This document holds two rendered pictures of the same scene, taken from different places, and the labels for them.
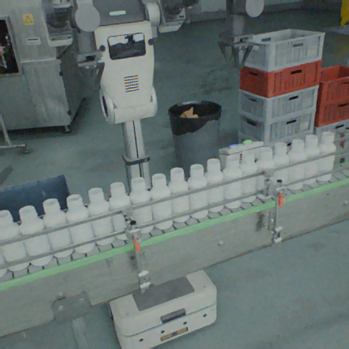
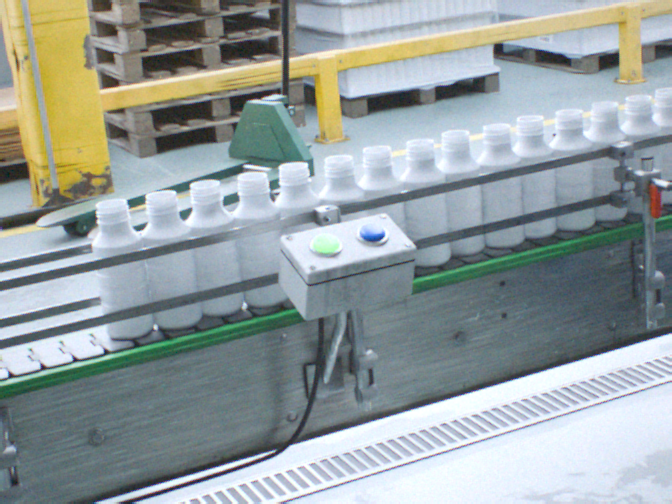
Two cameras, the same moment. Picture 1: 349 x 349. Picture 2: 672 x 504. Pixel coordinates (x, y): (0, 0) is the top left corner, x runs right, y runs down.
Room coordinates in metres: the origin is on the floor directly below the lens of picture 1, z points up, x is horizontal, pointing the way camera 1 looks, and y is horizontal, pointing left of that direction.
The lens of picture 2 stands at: (2.67, -0.36, 1.55)
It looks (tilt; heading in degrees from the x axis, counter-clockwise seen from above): 17 degrees down; 176
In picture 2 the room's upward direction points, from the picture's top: 5 degrees counter-clockwise
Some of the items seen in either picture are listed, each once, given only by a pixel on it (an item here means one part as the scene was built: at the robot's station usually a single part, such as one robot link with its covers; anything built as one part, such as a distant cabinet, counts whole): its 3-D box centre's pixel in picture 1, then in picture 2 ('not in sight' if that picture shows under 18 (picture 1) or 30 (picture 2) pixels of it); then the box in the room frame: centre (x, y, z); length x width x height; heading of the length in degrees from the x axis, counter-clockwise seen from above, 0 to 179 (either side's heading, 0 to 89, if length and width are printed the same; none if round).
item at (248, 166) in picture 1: (247, 176); (344, 220); (1.05, -0.23, 1.08); 0.06 x 0.06 x 0.17
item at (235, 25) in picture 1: (235, 26); not in sight; (1.20, -0.21, 1.51); 0.10 x 0.07 x 0.07; 20
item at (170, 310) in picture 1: (150, 271); not in sight; (1.58, 0.17, 0.24); 0.68 x 0.53 x 0.41; 20
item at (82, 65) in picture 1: (91, 72); not in sight; (1.01, 0.20, 1.45); 0.07 x 0.07 x 0.09; 20
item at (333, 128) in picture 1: (324, 125); not in sight; (3.74, -1.62, 0.11); 0.61 x 0.41 x 0.22; 113
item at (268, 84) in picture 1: (279, 74); not in sight; (3.41, -1.01, 0.78); 0.61 x 0.41 x 0.22; 117
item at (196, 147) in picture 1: (195, 143); not in sight; (3.06, -0.21, 0.32); 0.45 x 0.45 x 0.64
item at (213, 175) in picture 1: (213, 185); (424, 203); (1.01, -0.12, 1.08); 0.06 x 0.06 x 0.17
